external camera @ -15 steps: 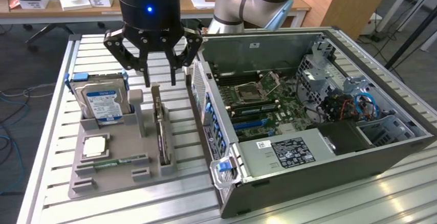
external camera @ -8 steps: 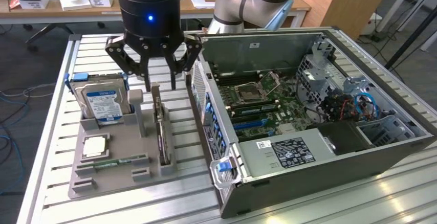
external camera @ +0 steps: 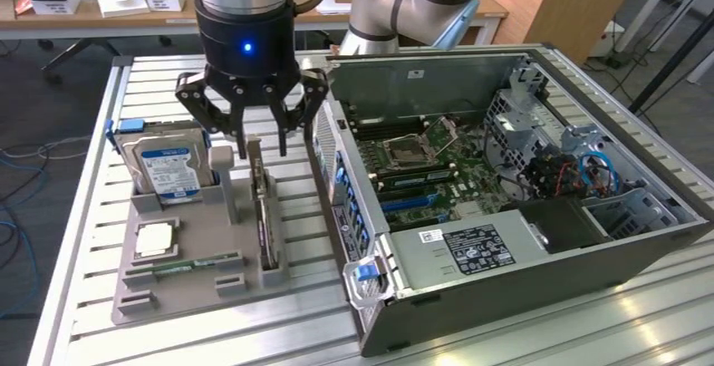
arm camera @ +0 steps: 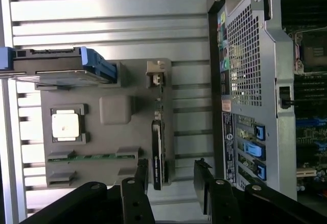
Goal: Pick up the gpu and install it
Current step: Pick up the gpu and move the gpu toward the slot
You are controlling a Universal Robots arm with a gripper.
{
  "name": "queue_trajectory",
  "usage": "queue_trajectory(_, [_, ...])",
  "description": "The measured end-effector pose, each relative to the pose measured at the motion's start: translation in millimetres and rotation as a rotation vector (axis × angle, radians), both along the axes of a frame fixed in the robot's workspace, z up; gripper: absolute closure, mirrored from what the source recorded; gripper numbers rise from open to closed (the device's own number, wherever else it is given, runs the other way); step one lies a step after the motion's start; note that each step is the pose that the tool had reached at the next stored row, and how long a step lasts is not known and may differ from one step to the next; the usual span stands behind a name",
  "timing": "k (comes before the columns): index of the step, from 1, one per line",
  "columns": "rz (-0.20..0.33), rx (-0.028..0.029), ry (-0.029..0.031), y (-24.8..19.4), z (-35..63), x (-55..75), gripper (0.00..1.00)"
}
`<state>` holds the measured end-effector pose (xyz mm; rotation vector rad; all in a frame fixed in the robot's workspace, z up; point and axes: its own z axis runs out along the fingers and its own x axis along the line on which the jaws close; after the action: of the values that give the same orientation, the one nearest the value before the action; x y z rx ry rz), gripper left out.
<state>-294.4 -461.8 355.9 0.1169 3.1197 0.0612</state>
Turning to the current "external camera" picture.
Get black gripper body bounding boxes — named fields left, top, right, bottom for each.
left=194, top=0, right=301, bottom=107

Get black Nvidia graphics card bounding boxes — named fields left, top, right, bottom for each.
left=243, top=134, right=285, bottom=273

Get hard disk in blue caddy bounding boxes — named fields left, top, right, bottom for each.
left=105, top=118, right=213, bottom=154

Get blue-labelled hard disk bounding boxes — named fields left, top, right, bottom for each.
left=121, top=130, right=218, bottom=206

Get white paper sheets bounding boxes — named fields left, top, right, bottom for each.
left=317, top=0, right=354, bottom=15

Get CPU socket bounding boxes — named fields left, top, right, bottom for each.
left=382, top=134, right=434, bottom=170

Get metal socket cover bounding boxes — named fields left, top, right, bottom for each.
left=421, top=114, right=466, bottom=150

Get installed green RAM stick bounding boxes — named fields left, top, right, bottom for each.
left=372, top=164, right=458, bottom=191

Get black chair base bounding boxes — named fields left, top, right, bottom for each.
left=38, top=36, right=126, bottom=85

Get wooden desk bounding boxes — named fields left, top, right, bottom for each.
left=0, top=0, right=510, bottom=56

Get grey parts rack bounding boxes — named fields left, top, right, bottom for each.
left=110, top=145, right=295, bottom=328

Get silver CPU chip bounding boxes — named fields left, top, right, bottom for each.
left=135, top=223, right=179, bottom=258

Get white box with black top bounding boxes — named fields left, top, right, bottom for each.
left=25, top=0, right=83, bottom=16

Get silver disk bay cage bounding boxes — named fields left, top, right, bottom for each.
left=484, top=88, right=609, bottom=166

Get green RAM stick on rack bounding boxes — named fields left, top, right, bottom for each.
left=126, top=257, right=242, bottom=277

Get silver chipset heatsink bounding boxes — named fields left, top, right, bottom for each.
left=458, top=203, right=493, bottom=220

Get blue case latch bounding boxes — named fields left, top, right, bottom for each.
left=356, top=263, right=381, bottom=287

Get silver power supply unit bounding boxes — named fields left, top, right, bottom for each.
left=389, top=211, right=553, bottom=297

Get wooden cabinet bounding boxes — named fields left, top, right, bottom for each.
left=480, top=0, right=649, bottom=65

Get white device with red dot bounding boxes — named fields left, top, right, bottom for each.
left=589, top=21, right=626, bottom=58

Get open grey PC case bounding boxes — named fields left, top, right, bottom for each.
left=301, top=43, right=714, bottom=358

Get black stand pole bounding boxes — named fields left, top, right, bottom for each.
left=629, top=8, right=714, bottom=113

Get white box with ring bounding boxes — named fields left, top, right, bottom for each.
left=95, top=0, right=153, bottom=19

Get black power wire bundle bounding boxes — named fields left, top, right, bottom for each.
left=524, top=152, right=585, bottom=200

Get blue floor cable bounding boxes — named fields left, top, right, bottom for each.
left=0, top=202, right=42, bottom=321

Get blue SATA wire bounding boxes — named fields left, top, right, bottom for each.
left=577, top=152, right=622, bottom=196

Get white desk frame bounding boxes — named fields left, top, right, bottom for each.
left=616, top=0, right=714, bottom=85

